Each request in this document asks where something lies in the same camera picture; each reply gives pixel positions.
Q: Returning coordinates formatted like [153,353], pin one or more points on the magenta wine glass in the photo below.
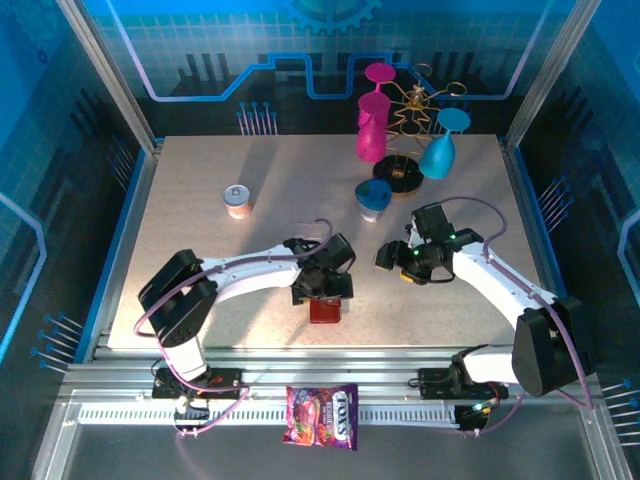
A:
[371,142]

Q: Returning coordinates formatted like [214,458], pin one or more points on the purple Fox's candy bag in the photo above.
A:
[320,415]

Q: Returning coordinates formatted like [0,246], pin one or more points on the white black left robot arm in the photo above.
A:
[250,272]

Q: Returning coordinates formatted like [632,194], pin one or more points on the blue wine glass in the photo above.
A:
[437,160]

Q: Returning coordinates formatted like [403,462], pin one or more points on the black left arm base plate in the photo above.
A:
[230,376]

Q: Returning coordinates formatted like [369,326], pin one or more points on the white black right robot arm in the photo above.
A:
[500,285]

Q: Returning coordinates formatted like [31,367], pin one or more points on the small pink tin can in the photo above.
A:
[237,206]

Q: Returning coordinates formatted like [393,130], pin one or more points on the wide aluminium base rail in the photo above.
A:
[350,360]

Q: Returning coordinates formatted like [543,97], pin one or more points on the small circuit board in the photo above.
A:
[472,417]
[192,412]

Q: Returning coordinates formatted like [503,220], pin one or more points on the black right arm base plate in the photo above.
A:
[430,385]

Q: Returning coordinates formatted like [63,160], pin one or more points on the aluminium table edge rail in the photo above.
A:
[125,250]
[540,250]

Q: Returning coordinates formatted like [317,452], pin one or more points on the aluminium frame post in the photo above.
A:
[113,75]
[549,75]

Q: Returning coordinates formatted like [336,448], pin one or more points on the red leather card holder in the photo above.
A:
[325,312]

